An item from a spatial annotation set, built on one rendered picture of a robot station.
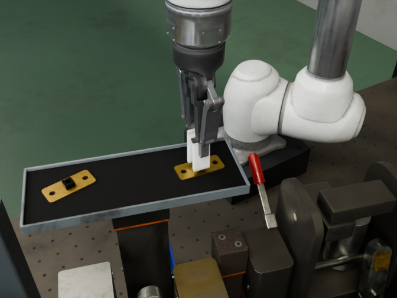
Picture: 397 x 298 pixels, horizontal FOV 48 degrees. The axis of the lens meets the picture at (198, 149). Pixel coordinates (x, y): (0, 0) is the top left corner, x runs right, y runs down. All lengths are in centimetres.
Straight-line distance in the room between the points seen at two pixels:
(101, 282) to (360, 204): 41
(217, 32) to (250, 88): 64
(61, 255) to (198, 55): 81
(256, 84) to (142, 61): 240
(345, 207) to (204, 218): 67
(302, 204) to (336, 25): 56
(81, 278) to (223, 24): 42
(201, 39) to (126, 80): 274
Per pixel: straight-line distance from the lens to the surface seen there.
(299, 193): 71
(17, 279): 89
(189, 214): 133
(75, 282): 71
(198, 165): 76
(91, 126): 290
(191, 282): 73
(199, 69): 62
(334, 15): 113
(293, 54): 372
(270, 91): 125
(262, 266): 75
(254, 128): 129
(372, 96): 195
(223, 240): 75
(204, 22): 59
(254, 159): 82
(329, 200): 72
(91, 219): 73
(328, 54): 117
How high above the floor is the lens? 168
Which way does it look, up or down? 40 degrees down
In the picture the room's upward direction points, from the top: straight up
